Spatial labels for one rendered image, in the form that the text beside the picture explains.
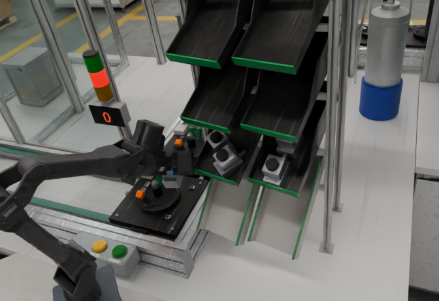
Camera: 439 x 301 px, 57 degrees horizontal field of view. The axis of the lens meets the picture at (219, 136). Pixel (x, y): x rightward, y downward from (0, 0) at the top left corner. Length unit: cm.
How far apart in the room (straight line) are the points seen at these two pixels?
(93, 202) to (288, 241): 72
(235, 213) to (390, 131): 82
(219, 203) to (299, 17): 57
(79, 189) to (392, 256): 107
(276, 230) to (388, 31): 85
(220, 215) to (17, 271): 69
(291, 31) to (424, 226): 115
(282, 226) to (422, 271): 102
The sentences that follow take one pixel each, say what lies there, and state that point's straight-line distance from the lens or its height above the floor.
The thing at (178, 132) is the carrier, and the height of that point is 98.
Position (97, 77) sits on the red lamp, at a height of 135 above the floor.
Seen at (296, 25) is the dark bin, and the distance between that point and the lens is 84.
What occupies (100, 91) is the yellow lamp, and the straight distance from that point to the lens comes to 131.
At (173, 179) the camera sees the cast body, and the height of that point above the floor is 116.
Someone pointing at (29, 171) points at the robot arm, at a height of 145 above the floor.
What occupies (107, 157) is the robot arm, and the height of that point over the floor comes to 138.
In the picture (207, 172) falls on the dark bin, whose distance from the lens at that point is 102.
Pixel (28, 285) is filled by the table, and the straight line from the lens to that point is 144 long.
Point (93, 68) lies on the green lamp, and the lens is 128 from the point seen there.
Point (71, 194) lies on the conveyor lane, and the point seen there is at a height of 92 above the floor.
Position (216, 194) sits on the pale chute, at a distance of 117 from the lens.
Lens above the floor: 187
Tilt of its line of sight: 36 degrees down
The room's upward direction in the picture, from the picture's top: 10 degrees counter-clockwise
